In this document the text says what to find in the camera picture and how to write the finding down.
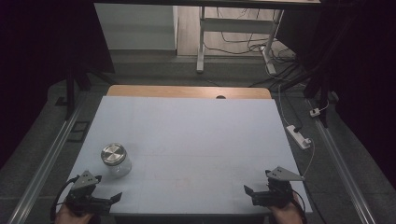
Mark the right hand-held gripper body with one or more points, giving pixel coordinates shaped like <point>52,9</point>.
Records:
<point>280,174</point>

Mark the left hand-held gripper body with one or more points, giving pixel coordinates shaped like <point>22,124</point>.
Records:
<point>85,182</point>

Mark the round stainless steel container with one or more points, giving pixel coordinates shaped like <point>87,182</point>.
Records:
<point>113,154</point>

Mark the person's left hand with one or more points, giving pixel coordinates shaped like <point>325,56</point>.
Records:
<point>70,217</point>

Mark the person's right hand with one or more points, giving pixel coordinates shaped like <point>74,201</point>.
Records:
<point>285,216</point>

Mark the white power strip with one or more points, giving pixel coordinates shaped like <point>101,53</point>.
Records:
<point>297,135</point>

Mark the small white adapter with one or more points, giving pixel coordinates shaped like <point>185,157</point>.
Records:
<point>314,112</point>

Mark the white foam board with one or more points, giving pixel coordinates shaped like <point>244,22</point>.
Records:
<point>193,140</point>

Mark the black stand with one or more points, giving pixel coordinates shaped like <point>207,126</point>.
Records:
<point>322,87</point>
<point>69,93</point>

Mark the metal floor rail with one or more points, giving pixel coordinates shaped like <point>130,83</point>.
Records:
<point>341,168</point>
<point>46,168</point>

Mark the white desk frame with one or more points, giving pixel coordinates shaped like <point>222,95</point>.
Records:
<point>236,25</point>

